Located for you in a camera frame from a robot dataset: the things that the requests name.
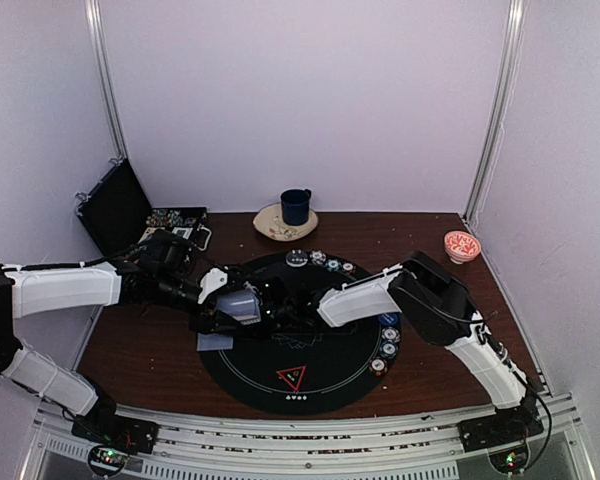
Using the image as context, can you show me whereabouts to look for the round black poker mat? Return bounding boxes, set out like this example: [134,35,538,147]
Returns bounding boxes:
[198,250,401,416]

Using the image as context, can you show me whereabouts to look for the green chips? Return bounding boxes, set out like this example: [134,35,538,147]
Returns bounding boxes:
[325,258,342,272]

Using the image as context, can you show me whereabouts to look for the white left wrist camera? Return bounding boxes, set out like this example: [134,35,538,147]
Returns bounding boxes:
[197,267,228,305]

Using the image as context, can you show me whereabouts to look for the blue small blind button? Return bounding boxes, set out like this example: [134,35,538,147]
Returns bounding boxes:
[377,312,400,327]

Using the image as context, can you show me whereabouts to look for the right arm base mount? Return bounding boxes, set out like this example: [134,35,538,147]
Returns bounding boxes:
[458,415,544,476]

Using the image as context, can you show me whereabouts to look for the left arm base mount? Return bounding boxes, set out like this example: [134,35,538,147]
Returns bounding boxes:
[71,417,159,478]

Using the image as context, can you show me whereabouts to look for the green fifty poker chip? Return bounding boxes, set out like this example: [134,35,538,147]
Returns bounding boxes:
[379,341,399,360]

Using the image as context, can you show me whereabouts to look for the blue playing card deck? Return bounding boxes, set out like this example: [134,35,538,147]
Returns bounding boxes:
[216,289,261,325]

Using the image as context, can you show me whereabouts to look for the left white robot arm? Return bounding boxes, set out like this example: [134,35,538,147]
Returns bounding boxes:
[0,231,263,444]

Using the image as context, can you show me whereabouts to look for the dealt card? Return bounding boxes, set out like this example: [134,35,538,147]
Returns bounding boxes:
[196,334,234,352]

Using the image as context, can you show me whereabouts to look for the red patterned small bowl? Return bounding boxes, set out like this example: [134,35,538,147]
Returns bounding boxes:
[444,231,482,265]

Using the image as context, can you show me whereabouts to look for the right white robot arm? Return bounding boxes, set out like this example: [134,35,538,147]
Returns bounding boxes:
[261,251,542,442]

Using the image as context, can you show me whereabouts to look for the dark blue mug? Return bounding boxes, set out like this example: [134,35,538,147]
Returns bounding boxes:
[280,189,312,226]

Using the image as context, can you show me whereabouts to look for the black poker set case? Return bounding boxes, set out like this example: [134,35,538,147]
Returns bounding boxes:
[75,159,212,255]

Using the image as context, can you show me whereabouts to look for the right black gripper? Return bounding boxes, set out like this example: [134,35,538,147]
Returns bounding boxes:
[226,300,294,341]

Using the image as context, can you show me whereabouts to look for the red triangle all-in marker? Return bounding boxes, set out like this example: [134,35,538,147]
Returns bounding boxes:
[276,365,307,392]

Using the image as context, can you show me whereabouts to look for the orange hundred chip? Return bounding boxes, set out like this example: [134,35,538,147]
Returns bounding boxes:
[369,358,388,376]
[341,262,356,275]

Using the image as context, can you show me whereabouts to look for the blue ten poker chip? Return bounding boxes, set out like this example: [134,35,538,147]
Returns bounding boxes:
[382,327,401,343]

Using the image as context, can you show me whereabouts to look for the beige ceramic saucer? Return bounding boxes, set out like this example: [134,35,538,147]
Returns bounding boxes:
[252,203,319,242]

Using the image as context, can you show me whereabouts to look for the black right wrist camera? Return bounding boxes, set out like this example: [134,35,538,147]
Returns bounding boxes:
[243,275,290,308]

